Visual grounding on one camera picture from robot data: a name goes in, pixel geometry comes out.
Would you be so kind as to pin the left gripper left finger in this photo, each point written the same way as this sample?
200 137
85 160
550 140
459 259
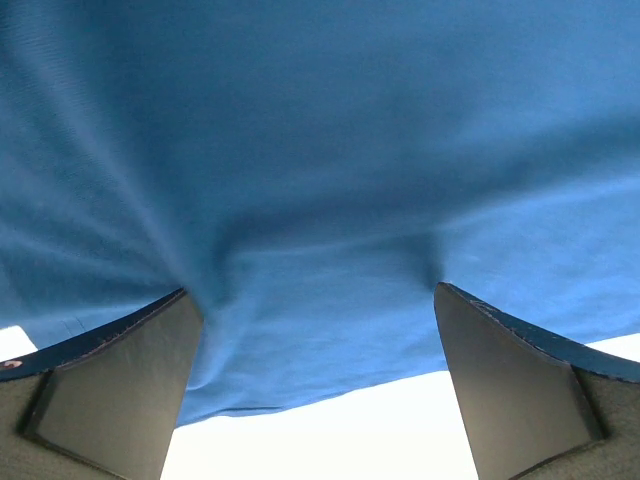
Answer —
103 404

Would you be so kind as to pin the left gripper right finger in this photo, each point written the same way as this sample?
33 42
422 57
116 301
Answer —
536 405

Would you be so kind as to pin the blue t-shirt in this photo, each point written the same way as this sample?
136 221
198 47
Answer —
309 171

